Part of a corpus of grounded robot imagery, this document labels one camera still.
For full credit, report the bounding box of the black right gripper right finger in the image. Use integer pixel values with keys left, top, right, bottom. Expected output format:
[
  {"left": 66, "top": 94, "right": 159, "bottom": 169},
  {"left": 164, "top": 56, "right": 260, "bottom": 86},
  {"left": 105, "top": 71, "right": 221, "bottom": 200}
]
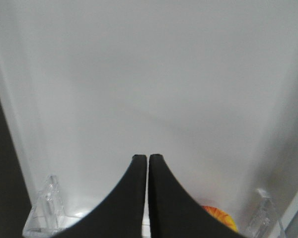
[{"left": 148, "top": 154, "right": 241, "bottom": 238}]

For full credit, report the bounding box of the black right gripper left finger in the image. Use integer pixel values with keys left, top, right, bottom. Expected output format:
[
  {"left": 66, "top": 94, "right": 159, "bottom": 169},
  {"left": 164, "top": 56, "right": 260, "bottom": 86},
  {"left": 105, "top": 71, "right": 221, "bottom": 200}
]
[{"left": 53, "top": 155, "right": 147, "bottom": 238}]

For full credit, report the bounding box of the red yellow apple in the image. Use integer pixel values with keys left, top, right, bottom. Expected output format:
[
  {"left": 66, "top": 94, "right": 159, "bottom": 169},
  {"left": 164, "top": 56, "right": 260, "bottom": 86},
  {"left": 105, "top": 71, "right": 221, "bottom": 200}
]
[{"left": 202, "top": 206, "right": 238, "bottom": 232}]

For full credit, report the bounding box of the fridge door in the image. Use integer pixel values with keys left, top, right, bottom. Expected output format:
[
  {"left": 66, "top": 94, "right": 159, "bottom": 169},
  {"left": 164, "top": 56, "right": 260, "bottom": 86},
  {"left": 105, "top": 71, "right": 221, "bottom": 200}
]
[{"left": 0, "top": 0, "right": 298, "bottom": 234}]

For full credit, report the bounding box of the clear door bin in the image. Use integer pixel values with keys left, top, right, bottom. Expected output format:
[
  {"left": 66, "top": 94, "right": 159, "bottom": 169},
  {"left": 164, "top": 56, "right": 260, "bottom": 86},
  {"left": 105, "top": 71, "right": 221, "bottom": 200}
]
[{"left": 22, "top": 175, "right": 286, "bottom": 238}]

